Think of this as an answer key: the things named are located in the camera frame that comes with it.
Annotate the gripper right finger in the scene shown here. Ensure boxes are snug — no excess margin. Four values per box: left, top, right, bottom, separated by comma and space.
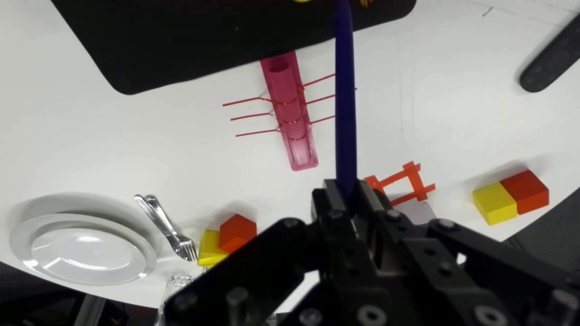
356, 179, 580, 326

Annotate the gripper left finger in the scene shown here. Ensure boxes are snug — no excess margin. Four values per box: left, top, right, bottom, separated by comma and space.
164, 179, 363, 326

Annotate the dark blue pen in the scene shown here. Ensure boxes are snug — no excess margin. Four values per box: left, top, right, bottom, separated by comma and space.
334, 0, 358, 196

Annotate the red block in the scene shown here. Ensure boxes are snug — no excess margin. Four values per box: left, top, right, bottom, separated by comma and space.
500, 170, 550, 215
218, 214, 257, 254

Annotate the yellow block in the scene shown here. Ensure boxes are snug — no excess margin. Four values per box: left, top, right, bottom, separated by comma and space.
197, 230, 229, 268
472, 182, 518, 226

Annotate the clear glass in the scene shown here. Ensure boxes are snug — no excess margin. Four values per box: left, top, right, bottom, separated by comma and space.
155, 273, 194, 326

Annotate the silver fork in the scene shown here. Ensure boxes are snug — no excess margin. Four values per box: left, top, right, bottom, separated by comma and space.
134, 195, 198, 262

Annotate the pink plastic tube holder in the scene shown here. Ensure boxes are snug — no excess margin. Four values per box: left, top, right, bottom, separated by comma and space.
260, 51, 319, 172

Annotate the white plate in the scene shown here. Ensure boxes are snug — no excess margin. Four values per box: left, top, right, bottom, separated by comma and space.
9, 213, 158, 286

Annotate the black bar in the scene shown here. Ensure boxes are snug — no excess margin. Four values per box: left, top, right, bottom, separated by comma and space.
519, 13, 580, 93

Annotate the black mat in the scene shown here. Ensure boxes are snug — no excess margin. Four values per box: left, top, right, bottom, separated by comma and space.
50, 0, 417, 96

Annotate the orange plastic frame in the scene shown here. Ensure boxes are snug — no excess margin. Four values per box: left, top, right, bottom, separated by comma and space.
364, 161, 436, 207

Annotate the red wire rack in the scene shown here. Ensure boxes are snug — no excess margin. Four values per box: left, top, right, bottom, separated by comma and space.
222, 73, 358, 138

